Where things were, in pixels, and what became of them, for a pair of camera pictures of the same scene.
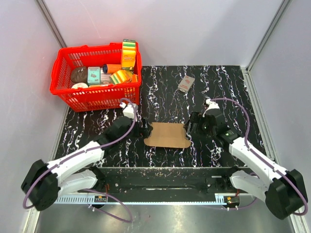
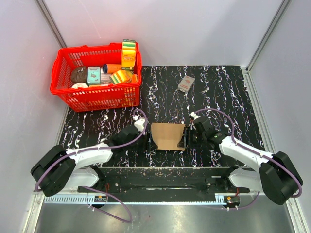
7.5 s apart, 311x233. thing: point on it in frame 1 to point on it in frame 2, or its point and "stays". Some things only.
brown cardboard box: [167, 135] stays
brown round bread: [79, 74] stays
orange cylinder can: [110, 68] stays
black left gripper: [145, 131] to [148, 144]
